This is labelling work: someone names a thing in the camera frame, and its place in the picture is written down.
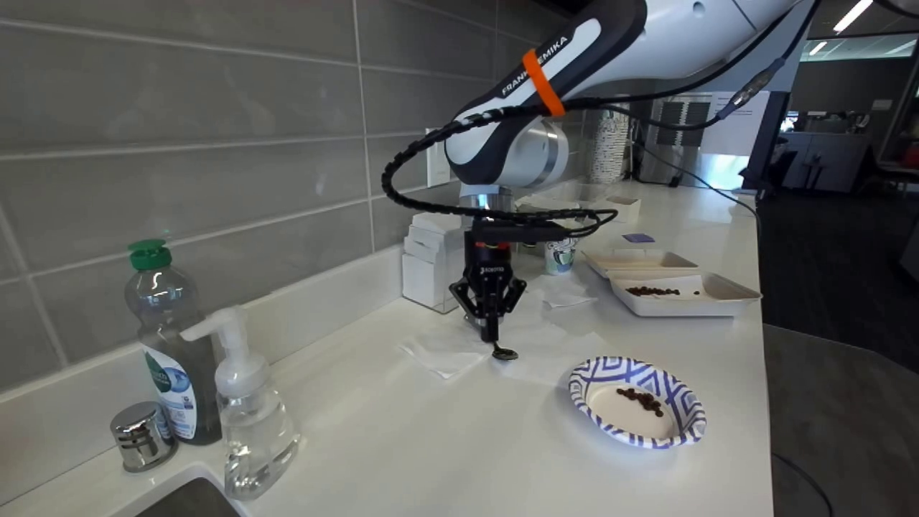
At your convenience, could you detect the blue patterned paper bowl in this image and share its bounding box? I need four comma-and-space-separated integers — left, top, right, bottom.
565, 357, 707, 450

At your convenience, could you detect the patterned paper cup stack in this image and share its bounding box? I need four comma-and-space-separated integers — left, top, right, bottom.
591, 112, 628, 184

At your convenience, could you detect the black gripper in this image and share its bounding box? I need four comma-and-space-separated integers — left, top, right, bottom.
450, 219, 526, 341

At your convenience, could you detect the beige takeout clamshell container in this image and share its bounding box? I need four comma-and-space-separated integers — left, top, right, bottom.
586, 252, 761, 318

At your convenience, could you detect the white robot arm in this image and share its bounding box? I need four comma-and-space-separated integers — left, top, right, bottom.
444, 0, 802, 345

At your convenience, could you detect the clear pump soap dispenser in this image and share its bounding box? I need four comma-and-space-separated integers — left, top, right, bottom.
183, 308, 302, 499

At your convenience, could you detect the blue card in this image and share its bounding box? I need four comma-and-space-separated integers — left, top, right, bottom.
624, 232, 654, 244

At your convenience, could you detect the chrome sink knob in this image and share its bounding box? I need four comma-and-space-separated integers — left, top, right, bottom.
108, 401, 177, 470

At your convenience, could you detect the crumpled clear plastic wrap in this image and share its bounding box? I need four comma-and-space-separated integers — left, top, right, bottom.
398, 275, 605, 384

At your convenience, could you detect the dish soap bottle green cap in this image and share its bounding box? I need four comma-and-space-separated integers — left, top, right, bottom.
124, 237, 220, 446

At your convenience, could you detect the white napkin dispenser box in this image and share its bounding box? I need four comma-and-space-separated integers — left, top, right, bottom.
398, 213, 464, 313

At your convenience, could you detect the white paper cup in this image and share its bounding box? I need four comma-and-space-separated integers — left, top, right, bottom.
542, 237, 576, 275

